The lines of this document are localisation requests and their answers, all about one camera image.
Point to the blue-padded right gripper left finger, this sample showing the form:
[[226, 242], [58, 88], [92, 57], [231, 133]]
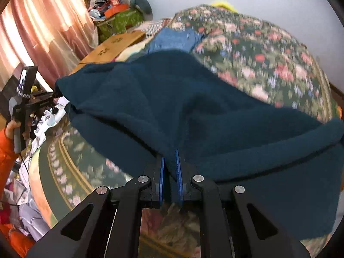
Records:
[[107, 222]]

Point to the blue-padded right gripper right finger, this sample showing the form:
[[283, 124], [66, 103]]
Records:
[[231, 223]]

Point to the dark teal fleece pants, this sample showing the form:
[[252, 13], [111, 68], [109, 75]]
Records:
[[167, 103]]

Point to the orange jacket sleeve forearm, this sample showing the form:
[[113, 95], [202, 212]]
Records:
[[7, 159]]

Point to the person's left hand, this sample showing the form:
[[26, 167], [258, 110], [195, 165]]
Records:
[[12, 125]]

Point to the floral green bedspread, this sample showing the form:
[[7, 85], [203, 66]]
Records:
[[254, 56]]

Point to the pink orange curtain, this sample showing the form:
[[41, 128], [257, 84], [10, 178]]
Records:
[[53, 35]]

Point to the green floral storage box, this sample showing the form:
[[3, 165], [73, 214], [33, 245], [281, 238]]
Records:
[[118, 24]]

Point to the orange box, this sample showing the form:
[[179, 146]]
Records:
[[115, 9]]

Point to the striped blanket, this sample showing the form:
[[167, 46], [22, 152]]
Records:
[[150, 28]]

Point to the folded blue denim jeans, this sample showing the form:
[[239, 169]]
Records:
[[168, 39]]

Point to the yellow curved pillow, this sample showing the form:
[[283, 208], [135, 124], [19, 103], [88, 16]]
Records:
[[225, 5]]

